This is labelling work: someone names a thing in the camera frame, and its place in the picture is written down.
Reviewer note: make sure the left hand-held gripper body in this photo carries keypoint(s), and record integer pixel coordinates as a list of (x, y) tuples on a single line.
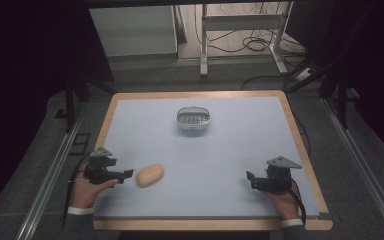
[(98, 166)]

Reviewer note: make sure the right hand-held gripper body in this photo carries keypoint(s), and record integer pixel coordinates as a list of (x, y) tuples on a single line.
[(278, 176)]

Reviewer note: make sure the beige soap bar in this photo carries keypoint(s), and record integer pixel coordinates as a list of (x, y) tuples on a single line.
[(150, 175)]

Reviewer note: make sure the person's left hand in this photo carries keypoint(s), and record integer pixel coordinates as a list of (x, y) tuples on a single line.
[(88, 191)]

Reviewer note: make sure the person's right hand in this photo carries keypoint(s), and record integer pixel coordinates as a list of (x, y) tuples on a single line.
[(284, 203)]

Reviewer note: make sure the light blue table mat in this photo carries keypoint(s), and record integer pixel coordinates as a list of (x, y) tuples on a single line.
[(213, 156)]

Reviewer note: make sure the black stand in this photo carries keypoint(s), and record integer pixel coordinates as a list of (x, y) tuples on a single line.
[(75, 100)]

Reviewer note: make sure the white power strip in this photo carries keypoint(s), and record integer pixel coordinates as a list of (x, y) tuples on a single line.
[(304, 74)]

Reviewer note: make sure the white cabinet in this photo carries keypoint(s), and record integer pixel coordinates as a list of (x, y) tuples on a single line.
[(133, 30)]

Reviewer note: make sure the aluminium rail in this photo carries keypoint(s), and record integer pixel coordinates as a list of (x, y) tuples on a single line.
[(48, 180), (363, 166)]

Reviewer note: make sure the white metal desk frame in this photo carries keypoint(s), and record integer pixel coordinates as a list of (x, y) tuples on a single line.
[(243, 22)]

